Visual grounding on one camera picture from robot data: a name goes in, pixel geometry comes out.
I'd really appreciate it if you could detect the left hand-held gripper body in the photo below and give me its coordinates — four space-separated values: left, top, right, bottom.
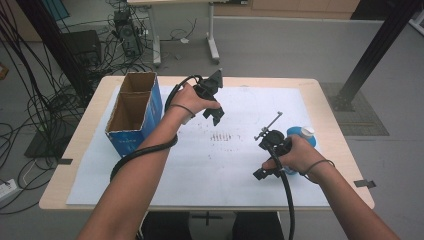
193 69 224 103

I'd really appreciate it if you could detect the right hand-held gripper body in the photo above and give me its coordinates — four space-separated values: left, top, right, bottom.
253 111 293 158

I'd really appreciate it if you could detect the blue bottle with white cap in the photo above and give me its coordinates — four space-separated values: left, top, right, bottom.
283 125 318 176

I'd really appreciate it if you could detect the blue cardboard box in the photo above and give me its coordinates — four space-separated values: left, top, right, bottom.
105 71 164 158

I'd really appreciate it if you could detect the person's left hand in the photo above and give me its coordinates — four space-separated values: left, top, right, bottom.
165 82 222 125

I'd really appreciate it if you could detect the person's right hand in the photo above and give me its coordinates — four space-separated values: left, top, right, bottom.
261 134 326 183

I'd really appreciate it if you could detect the dark left wrist band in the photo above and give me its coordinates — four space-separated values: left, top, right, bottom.
168 103 196 119

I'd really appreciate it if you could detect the dark wrist band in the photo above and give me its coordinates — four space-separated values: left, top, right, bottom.
298 159 336 185
168 103 196 119

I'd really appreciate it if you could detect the white paper sheet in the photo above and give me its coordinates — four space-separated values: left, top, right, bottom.
65 85 331 208

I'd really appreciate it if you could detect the dark right wrist band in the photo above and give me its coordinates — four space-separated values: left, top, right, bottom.
298 159 336 185

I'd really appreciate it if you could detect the person's right leg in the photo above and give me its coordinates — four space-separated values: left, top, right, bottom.
231 211 287 240

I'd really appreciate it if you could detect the person's leg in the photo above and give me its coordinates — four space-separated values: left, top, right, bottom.
138 211 191 240
231 211 287 240

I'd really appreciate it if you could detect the wooden table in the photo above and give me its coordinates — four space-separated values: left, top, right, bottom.
39 75 375 212

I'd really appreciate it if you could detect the black tape cross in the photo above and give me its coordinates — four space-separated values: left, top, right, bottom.
191 210 224 227

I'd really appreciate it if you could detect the black computer tower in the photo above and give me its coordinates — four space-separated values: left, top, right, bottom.
113 9 144 58

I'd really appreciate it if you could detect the person's left leg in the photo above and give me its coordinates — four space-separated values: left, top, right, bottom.
138 211 191 240

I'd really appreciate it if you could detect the black metal stand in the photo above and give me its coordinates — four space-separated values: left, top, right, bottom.
328 0 424 113

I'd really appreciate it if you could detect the white power strip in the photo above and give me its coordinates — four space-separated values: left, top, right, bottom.
0 178 19 203

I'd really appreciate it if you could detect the right hand-held gripper cable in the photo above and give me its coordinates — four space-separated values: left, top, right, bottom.
265 143 296 240

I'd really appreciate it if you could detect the white desk frame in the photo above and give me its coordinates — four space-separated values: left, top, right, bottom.
126 0 249 66

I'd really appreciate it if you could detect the tangle of black floor cables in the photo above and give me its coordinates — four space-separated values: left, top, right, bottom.
0 0 198 215

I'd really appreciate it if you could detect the black metal post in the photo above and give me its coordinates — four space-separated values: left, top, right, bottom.
14 0 95 98

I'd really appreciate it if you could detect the black floor base plate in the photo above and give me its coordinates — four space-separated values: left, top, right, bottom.
23 123 84 159

